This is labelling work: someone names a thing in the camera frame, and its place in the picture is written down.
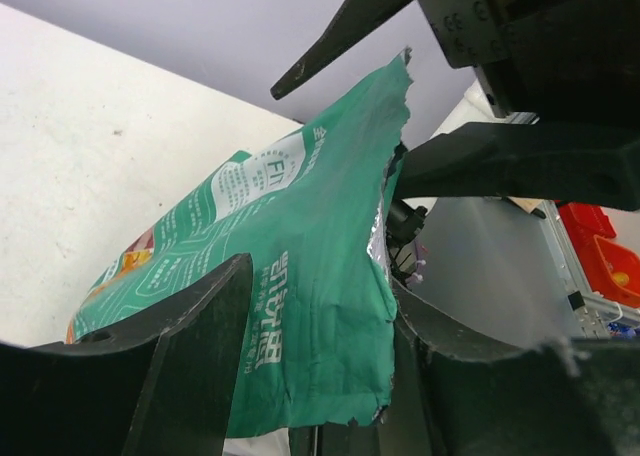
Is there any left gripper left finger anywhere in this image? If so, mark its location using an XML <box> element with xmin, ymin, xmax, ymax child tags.
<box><xmin>1</xmin><ymin>254</ymin><xmax>253</xmax><ymax>455</ymax></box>

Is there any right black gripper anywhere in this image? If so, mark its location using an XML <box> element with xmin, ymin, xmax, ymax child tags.
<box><xmin>395</xmin><ymin>0</ymin><xmax>639</xmax><ymax>211</ymax></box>

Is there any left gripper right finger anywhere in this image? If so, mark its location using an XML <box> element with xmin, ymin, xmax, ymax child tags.
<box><xmin>393</xmin><ymin>283</ymin><xmax>639</xmax><ymax>455</ymax></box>

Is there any orange plastic bin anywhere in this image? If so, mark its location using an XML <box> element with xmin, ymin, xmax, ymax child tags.
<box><xmin>577</xmin><ymin>235</ymin><xmax>639</xmax><ymax>309</ymax></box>

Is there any red plastic bin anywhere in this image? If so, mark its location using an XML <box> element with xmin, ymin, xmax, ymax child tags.
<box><xmin>557</xmin><ymin>203</ymin><xmax>617</xmax><ymax>250</ymax></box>

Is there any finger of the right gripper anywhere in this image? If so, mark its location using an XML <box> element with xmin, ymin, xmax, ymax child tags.
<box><xmin>270</xmin><ymin>0</ymin><xmax>414</xmax><ymax>100</ymax></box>

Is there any green pet food bag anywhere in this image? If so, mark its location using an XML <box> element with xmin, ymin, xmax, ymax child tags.
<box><xmin>67</xmin><ymin>51</ymin><xmax>411</xmax><ymax>439</ymax></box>

